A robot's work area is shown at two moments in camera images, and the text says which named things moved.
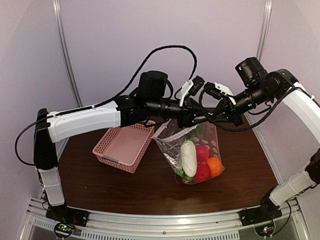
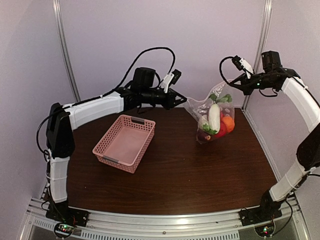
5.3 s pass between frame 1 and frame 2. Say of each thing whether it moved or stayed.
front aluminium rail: stayed
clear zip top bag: moved
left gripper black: moved
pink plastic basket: stayed
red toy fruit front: moved
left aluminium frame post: stayed
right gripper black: moved
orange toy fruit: moved
